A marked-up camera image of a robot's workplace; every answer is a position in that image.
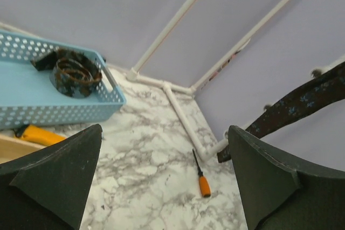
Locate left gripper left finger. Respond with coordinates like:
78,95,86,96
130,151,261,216
1,124,102,229

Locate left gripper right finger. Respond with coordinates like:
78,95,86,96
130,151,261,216
228,126,344,230

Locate wooden compartment tray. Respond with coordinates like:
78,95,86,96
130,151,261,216
0,134,45,164

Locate brown blue floral tie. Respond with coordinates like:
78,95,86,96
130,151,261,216
217,61,345,164

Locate orange utility knife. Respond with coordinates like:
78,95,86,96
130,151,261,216
14,124,66,147

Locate white PVC pipe rack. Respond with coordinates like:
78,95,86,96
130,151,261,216
223,54,344,140

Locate blue perforated plastic basket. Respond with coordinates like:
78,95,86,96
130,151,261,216
1,30,127,129

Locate rolled black orange tie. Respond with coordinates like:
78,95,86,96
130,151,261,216
30,49,102,99

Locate orange handle screwdriver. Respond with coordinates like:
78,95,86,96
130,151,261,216
192,150,211,198

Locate white PVC pipe frame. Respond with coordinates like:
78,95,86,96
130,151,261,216
126,0,292,161

